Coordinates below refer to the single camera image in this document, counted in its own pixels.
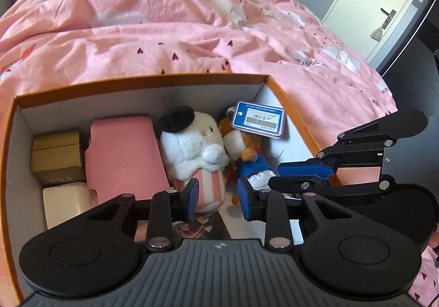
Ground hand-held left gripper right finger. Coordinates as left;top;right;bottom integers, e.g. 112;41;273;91
237;178;358;249

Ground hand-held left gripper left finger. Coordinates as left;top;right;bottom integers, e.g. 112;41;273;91
84;177;200;250

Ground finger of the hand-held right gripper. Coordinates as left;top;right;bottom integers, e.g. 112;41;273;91
278;109;428;178
268;175;392;207

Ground brown plush toy blue pants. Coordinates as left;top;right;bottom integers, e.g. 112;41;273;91
216;105;279;207

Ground white plush toy black hat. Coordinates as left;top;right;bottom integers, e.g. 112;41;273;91
158;106;230;214

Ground pink case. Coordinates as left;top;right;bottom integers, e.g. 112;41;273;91
85;116;172;207

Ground orange cardboard box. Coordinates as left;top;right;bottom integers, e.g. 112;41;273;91
0;73;344;306

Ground dark printed booklet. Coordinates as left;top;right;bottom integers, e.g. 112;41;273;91
171;213;232;242

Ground blue and white tag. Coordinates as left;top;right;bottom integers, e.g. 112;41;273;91
230;100;286;138

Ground white gift box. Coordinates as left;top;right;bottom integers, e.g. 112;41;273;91
42;182;99;230

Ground gold gift box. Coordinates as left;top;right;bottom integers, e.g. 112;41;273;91
31;130;86;186

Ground pink printed blanket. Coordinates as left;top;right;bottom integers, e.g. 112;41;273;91
0;0;439;307

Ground metal door handle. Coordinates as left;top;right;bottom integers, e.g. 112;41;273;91
380;8;397;29

